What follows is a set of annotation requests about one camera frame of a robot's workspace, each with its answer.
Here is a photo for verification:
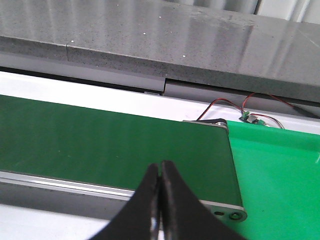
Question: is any green conveyor belt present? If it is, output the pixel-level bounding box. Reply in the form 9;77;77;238
0;95;243;206

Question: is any small green circuit board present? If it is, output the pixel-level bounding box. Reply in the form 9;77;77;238
239;111;266;126

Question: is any grey stone counter slab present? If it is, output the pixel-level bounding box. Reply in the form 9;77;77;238
0;0;320;103

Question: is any white pleated curtain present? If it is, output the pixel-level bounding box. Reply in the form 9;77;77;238
175;0;320;24

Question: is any red and black wire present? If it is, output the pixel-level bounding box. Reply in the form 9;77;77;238
196;92;296;130

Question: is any bright green plastic chute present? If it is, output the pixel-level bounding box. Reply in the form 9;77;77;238
228;121;320;240

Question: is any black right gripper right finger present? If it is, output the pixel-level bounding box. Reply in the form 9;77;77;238
159;160;244;240

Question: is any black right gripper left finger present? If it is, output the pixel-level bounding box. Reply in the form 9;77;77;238
91;163;160;240

